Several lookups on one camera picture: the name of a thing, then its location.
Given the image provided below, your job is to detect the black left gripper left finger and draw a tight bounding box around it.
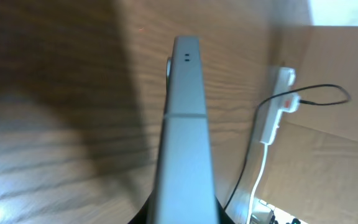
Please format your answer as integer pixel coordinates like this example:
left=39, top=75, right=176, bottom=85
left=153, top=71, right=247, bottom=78
left=128, top=191, right=154, bottom=224

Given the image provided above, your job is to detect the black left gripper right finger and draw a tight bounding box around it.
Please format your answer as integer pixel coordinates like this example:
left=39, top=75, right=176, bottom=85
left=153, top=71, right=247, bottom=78
left=216, top=198, right=235, bottom=224

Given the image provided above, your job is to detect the Galaxy S25 smartphone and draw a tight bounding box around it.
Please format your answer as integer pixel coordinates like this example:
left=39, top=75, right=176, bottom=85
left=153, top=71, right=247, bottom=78
left=147, top=35, right=219, bottom=224

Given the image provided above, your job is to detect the white power strip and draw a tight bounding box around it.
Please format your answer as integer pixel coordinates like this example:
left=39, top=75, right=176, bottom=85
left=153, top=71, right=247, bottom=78
left=260, top=67, right=296, bottom=145

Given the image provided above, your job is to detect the black USB charging cable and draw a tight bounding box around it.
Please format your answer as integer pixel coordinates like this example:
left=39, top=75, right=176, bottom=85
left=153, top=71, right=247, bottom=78
left=223, top=83, right=352, bottom=212

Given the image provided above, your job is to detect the white USB charger plug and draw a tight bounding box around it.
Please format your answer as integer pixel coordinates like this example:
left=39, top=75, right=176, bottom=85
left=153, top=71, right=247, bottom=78
left=280, top=93, right=301, bottom=113

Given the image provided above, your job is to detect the brown cardboard box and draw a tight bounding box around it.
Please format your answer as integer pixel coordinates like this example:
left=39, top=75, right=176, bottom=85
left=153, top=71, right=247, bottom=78
left=257, top=26, right=358, bottom=223

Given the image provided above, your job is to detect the white power strip cord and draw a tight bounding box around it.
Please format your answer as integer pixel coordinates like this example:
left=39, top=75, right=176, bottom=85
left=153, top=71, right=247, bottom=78
left=246, top=142, right=270, bottom=224

